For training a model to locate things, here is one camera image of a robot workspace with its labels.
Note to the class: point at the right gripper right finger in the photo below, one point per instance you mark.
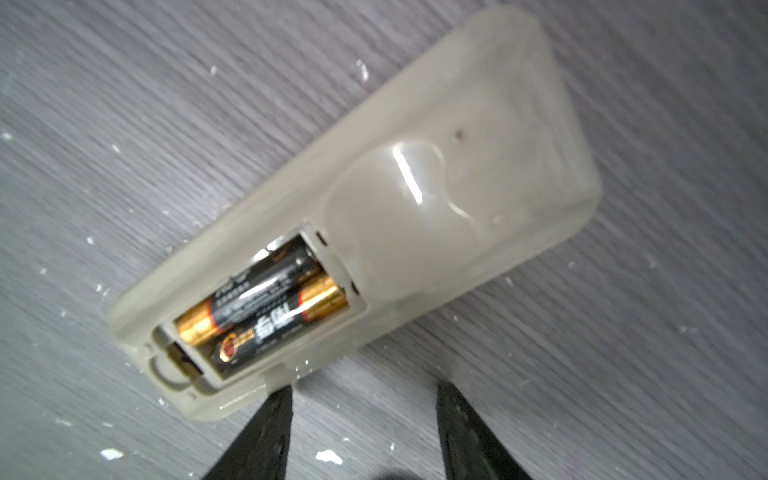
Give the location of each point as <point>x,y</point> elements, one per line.
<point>469,448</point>

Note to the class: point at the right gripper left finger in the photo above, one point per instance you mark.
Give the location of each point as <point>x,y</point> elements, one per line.
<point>260,451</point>

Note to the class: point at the AAA battery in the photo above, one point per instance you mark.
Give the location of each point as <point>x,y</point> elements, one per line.
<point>249,293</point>
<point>319,298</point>

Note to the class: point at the white remote control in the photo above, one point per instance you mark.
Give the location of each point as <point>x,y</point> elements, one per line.
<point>468,163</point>

